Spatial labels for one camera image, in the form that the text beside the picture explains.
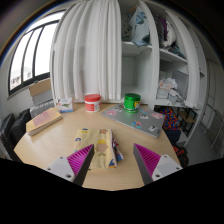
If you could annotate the green round tin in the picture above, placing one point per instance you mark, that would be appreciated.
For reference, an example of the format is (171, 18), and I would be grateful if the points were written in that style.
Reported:
(132, 102)

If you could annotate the white radiator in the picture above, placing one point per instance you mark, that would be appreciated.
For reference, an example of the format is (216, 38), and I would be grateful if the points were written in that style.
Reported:
(41, 108)

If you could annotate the black-framed window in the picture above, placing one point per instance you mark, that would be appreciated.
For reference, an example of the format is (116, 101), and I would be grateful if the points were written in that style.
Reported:
(33, 53)

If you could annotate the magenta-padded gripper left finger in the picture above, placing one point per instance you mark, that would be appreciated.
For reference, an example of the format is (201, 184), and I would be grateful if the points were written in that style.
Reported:
(68, 168)

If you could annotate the white jar with red lid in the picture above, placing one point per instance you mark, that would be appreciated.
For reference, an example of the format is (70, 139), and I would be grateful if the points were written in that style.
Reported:
(92, 104)

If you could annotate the white shelf unit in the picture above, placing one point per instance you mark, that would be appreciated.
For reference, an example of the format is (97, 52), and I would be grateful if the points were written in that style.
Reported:
(143, 66)

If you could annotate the white curtain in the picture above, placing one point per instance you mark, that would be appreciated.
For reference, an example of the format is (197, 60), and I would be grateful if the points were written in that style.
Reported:
(90, 50)

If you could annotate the colourful patterned bag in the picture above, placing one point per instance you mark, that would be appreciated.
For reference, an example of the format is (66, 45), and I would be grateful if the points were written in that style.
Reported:
(170, 120)

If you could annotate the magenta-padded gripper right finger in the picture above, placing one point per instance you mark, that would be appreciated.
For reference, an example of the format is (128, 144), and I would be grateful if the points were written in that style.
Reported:
(158, 166)

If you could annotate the yellow fish-print towel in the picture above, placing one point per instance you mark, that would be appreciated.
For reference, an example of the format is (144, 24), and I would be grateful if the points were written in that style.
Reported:
(98, 138)

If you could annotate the brown cardboard box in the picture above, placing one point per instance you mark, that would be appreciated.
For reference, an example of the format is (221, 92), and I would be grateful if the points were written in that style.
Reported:
(40, 90)

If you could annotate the yellow and pink book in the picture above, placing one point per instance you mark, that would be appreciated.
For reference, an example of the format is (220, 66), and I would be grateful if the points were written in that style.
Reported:
(43, 120)

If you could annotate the black padded chair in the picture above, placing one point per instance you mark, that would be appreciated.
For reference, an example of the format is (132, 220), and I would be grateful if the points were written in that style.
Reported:
(6, 133)
(20, 125)

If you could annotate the grey laptop with stickers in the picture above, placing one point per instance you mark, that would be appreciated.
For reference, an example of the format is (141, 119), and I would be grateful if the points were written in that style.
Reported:
(130, 118)

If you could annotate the small white cardboard box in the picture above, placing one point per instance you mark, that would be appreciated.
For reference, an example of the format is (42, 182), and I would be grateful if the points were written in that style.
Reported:
(65, 105)

